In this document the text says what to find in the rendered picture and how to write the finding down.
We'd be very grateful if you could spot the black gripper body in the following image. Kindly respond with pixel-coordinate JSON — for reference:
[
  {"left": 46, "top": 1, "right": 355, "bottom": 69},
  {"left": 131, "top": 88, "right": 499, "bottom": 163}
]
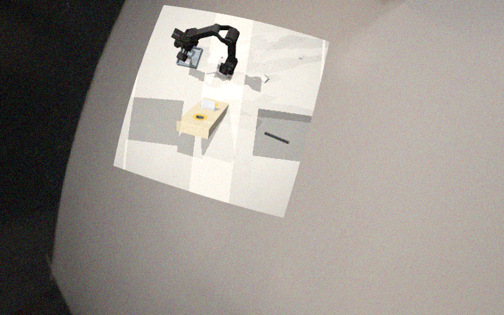
[{"left": 177, "top": 43, "right": 192, "bottom": 62}]

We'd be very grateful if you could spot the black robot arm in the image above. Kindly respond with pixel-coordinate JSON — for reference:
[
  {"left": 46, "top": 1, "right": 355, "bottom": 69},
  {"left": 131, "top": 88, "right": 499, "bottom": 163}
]
[{"left": 171, "top": 23, "right": 240, "bottom": 75}]

